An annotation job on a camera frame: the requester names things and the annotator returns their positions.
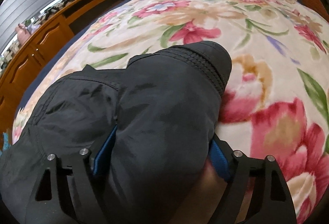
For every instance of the pink bottle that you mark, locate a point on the pink bottle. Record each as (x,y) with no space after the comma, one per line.
(22,33)

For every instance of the person right hand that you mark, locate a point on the person right hand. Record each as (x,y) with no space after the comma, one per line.
(203,198)

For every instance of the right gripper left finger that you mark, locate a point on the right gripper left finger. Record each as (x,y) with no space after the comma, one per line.
(69,188)

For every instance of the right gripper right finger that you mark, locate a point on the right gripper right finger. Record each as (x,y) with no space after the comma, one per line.
(260,179)

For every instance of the floral blanket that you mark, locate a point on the floral blanket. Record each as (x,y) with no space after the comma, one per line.
(276,101)

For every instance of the black jacket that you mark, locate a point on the black jacket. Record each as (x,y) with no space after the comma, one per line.
(165,106)

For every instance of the wooden desk cabinet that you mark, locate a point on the wooden desk cabinet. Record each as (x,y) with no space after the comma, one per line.
(40,48)

